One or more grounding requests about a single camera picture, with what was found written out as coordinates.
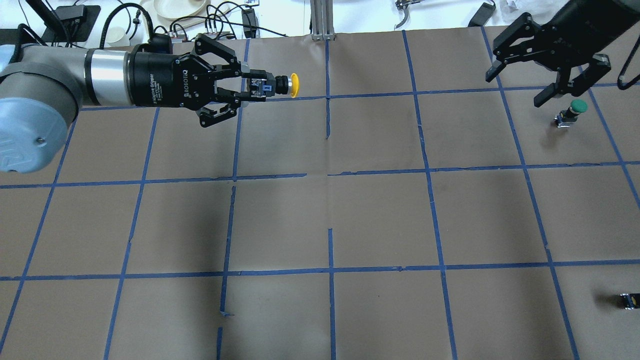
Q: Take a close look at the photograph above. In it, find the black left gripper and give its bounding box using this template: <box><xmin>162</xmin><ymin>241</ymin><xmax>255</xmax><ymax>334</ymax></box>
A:
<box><xmin>129</xmin><ymin>34</ymin><xmax>255</xmax><ymax>128</ymax></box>

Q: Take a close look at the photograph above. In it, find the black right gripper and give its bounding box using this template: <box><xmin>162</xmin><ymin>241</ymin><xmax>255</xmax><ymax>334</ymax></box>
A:
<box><xmin>485</xmin><ymin>0</ymin><xmax>640</xmax><ymax>108</ymax></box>

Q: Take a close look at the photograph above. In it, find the yellow push button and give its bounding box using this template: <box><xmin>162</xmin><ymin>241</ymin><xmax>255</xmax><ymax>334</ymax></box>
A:
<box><xmin>246</xmin><ymin>72</ymin><xmax>301</xmax><ymax>98</ymax></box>

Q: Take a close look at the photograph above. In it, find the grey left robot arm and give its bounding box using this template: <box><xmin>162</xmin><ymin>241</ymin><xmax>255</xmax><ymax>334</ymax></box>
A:
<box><xmin>0</xmin><ymin>34</ymin><xmax>250</xmax><ymax>173</ymax></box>

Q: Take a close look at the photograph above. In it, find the green push button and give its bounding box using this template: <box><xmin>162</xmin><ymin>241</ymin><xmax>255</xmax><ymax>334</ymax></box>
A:
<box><xmin>554</xmin><ymin>99</ymin><xmax>589</xmax><ymax>129</ymax></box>

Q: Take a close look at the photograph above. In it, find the small black button part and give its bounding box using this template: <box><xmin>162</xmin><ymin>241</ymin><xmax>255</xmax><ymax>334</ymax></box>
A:
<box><xmin>619</xmin><ymin>292</ymin><xmax>640</xmax><ymax>310</ymax></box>

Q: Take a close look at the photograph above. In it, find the cream plate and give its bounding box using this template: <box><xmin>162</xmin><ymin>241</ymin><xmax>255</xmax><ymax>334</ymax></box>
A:
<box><xmin>151</xmin><ymin>0</ymin><xmax>209</xmax><ymax>20</ymax></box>

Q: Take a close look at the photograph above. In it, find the black power adapter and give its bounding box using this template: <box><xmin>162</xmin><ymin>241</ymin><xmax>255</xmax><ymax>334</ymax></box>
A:
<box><xmin>467</xmin><ymin>0</ymin><xmax>497</xmax><ymax>28</ymax></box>

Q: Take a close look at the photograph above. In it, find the white paper cup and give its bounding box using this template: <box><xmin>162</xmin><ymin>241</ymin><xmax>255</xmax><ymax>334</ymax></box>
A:
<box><xmin>105</xmin><ymin>26</ymin><xmax>130</xmax><ymax>47</ymax></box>

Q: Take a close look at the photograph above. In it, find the brown paper table cover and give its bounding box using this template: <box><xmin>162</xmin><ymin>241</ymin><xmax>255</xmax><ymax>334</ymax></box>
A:
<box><xmin>1</xmin><ymin>27</ymin><xmax>639</xmax><ymax>360</ymax></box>

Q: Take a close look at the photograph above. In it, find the aluminium frame post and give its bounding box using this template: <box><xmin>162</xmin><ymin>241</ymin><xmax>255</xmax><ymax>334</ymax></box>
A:
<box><xmin>310</xmin><ymin>0</ymin><xmax>336</xmax><ymax>41</ymax></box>

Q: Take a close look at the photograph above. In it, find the black camera stand base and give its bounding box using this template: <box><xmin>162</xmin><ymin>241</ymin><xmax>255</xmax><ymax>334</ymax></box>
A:
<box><xmin>42</xmin><ymin>4</ymin><xmax>101</xmax><ymax>43</ymax></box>

